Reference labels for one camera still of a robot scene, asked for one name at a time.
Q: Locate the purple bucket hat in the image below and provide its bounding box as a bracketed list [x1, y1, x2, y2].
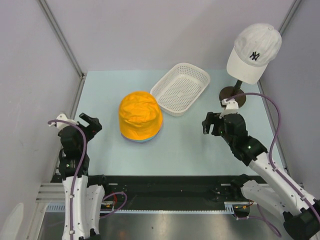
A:
[121, 124, 163, 144]

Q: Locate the teal hat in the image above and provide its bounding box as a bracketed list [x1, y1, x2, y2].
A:
[131, 135, 157, 143]

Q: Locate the orange hat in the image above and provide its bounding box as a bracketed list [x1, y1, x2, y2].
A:
[118, 91, 164, 140]

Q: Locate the white hat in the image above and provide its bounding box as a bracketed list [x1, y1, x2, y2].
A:
[226, 23, 282, 85]

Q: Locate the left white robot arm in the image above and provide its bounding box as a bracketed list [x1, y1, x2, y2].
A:
[55, 113, 111, 240]

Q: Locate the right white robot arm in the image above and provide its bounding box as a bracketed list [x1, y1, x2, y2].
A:
[202, 112, 320, 240]

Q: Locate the white plastic basket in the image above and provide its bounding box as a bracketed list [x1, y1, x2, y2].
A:
[150, 62, 211, 117]

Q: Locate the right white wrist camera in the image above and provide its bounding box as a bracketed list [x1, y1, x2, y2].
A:
[219, 98, 239, 119]

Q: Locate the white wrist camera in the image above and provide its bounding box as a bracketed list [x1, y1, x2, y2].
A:
[47, 113, 79, 130]
[219, 98, 239, 119]

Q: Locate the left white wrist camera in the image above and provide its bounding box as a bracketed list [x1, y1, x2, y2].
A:
[47, 113, 79, 130]

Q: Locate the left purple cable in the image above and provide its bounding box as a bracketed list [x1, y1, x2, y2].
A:
[47, 119, 88, 236]

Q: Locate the purple cable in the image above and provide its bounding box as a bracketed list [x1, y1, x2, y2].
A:
[47, 119, 88, 236]
[223, 92, 320, 216]

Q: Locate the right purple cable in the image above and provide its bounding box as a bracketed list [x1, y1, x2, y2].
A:
[223, 92, 320, 216]

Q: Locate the aluminium frame rail left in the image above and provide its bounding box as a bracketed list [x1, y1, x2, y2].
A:
[36, 183, 65, 203]

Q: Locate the white cable duct left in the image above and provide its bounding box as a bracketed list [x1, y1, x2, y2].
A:
[44, 202, 118, 213]

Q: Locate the white cable duct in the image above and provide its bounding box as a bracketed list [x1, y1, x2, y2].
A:
[44, 202, 118, 213]
[224, 201, 255, 212]

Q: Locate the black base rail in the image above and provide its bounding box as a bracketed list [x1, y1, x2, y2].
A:
[49, 174, 253, 213]

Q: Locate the white cable duct right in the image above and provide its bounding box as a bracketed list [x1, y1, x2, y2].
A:
[224, 201, 255, 212]

